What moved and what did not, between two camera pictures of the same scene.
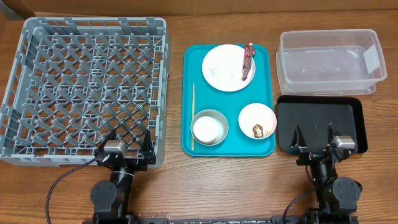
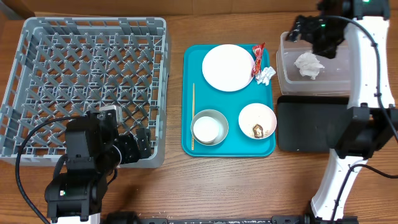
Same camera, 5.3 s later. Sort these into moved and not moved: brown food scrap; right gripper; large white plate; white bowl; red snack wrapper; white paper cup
Moved: red snack wrapper; right gripper
Not moved: white bowl; white paper cup; brown food scrap; large white plate
